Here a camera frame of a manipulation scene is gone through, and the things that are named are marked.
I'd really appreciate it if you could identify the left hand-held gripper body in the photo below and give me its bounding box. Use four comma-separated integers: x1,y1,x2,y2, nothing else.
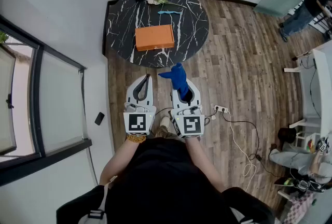
123,102,158,138

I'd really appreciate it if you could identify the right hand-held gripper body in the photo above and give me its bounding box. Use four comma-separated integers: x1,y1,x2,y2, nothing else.
170,104,206,139

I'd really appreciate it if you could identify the blue cloth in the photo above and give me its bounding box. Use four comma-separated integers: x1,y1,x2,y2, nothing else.
158,62,190,101

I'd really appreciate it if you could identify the orange box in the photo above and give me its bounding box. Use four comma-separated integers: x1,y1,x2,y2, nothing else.
135,24,175,52

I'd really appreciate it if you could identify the person's left forearm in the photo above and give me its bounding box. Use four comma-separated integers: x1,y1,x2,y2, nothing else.
99,139,146,186

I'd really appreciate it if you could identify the person's right forearm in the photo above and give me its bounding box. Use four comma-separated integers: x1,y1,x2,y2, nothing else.
184,137,226,192

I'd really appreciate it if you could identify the black phone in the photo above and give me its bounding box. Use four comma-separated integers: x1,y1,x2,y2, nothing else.
94,111,105,126

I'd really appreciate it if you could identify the person's black shirt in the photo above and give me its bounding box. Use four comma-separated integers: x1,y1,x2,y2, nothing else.
56,137,275,224

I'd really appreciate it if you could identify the black-framed window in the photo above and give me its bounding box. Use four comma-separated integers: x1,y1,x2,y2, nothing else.
0,15,93,187

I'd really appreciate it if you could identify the black stool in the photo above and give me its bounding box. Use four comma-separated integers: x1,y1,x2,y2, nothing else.
278,127,297,144

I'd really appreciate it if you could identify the white desk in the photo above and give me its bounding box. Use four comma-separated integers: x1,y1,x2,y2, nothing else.
284,41,332,141

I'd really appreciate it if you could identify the amber bead bracelet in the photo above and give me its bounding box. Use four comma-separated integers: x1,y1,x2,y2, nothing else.
126,134,146,144

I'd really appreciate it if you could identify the white cable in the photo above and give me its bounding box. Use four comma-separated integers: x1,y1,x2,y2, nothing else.
227,111,257,192

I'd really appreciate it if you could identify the black cable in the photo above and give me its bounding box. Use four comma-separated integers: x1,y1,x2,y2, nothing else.
223,114,281,177

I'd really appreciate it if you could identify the grey backpack strap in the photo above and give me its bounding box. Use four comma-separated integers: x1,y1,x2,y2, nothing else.
230,206,260,224
77,184,107,224

